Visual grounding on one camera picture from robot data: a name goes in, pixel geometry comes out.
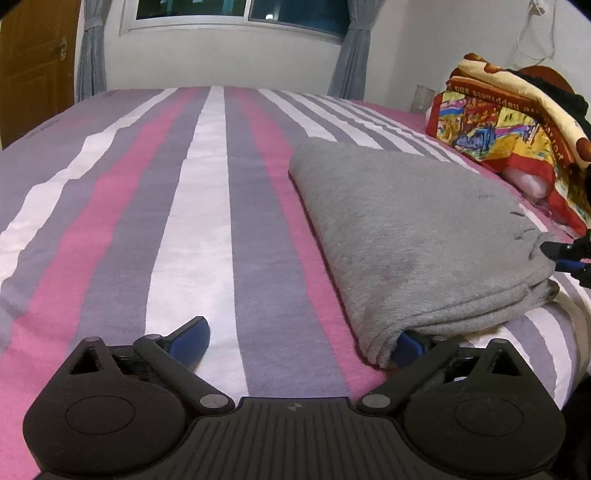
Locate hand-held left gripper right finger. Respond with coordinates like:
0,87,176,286
357,330,532,414

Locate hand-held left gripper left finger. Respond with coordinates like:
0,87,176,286
60,316,236,416

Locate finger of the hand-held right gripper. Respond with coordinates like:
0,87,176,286
540,239,591,262
555,260,591,288

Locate grey pants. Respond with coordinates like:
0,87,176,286
288,137,562,370

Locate pink pillow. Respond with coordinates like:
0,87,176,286
501,165,555,204

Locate bed with striped sheet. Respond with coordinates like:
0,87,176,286
0,85,591,480

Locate red yellow printed blanket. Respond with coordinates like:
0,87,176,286
424,78,591,237

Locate black garment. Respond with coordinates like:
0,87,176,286
505,68,591,205

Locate yellow blanket with brown print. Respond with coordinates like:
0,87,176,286
445,52,591,163

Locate red-brown headboard with white trim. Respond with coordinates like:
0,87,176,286
519,64,579,94

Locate clear glass cup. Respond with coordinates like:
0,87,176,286
410,83,435,114

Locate grey curtain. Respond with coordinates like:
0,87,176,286
75,0,108,103
326,0,375,100

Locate brown wooden door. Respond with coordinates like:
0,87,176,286
0,0,82,151

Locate white framed sliding window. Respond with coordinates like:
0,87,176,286
119,0,350,43

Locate white cable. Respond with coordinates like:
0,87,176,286
516,8,557,64

